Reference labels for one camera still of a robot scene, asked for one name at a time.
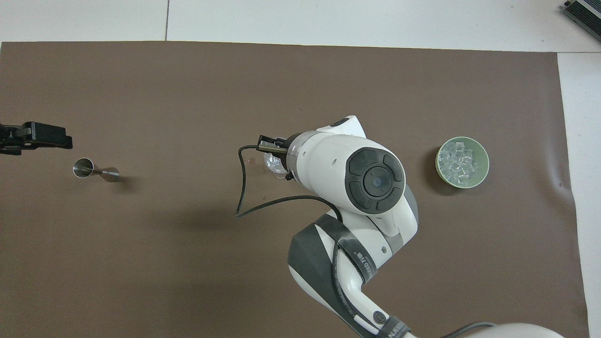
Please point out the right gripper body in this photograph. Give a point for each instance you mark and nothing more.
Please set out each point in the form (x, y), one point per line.
(288, 176)

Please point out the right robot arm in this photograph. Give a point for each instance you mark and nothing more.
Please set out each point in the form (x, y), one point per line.
(328, 159)

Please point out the pile of clear ice cubes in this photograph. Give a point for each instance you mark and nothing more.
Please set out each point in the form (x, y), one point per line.
(460, 162)

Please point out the clear drinking glass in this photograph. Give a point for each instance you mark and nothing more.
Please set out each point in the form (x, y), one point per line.
(273, 165)

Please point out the steel double jigger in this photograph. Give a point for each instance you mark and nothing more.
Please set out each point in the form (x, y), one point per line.
(84, 168)

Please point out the green bowl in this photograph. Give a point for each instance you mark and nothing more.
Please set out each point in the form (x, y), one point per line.
(483, 173)

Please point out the black stand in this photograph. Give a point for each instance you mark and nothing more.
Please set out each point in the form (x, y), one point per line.
(587, 13)

